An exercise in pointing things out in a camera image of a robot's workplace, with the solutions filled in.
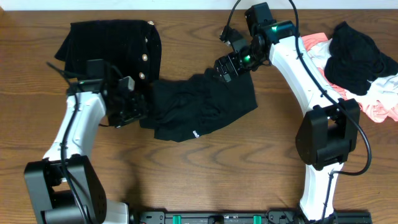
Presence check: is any black polo shirt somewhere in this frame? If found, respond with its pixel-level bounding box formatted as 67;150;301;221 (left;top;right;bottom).
140;68;257;142

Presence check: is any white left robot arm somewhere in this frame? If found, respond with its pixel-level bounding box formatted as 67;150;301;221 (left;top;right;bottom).
24;59;148;223

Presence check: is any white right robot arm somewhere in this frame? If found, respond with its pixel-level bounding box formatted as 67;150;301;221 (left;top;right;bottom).
215;2;360;223

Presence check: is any black velvet buttoned garment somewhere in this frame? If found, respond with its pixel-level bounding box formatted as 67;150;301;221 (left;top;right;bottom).
55;20;162;87

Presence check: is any black crumpled garment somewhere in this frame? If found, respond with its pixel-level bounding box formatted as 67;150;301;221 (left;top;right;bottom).
324;22;397;96

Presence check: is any white garment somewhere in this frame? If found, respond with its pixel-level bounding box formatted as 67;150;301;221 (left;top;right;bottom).
307;39;397;110

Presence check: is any coral pink garment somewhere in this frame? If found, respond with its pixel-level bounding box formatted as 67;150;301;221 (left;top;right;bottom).
302;33;397;123

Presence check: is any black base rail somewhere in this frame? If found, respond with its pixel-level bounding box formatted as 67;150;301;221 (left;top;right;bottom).
129;209;373;224

